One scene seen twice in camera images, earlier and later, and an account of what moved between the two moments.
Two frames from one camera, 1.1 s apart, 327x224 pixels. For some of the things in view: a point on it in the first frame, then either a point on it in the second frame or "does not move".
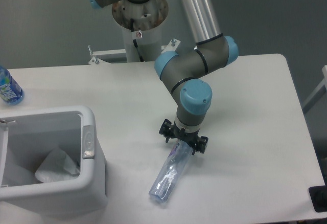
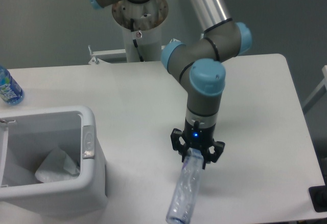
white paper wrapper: [56, 165] does not move
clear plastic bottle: [178, 157] -> [182, 198]
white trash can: [27, 137] does not move
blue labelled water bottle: [10, 91] does not move
